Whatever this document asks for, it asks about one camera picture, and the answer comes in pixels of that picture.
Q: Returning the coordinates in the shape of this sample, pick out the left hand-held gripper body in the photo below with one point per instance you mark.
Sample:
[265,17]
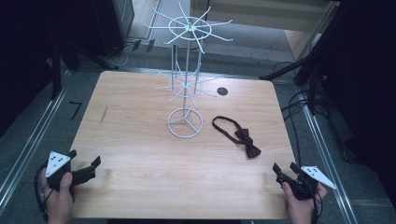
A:
[56,165]

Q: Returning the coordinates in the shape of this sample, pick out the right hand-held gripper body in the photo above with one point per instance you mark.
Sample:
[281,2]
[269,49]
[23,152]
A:
[306,183]

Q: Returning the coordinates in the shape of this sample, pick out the dark red bow tie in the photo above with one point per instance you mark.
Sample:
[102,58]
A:
[246,141]

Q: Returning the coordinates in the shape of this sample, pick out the person's right hand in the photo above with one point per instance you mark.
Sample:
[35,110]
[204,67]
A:
[300,210]

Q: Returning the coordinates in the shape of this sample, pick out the person's left hand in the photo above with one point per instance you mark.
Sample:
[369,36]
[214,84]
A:
[59,202]

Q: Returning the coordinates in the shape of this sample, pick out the black metal stand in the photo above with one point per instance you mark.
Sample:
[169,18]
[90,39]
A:
[306,67]
[56,68]

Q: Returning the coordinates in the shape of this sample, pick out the round black table grommet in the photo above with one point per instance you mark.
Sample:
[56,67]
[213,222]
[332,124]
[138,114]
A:
[222,91]

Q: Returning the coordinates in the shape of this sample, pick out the dark cabinet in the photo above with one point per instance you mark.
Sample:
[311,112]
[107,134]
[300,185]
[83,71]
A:
[112,25]

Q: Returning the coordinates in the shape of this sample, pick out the aluminium floor rail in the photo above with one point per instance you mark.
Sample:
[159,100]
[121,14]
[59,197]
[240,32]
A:
[34,137]
[330,168]

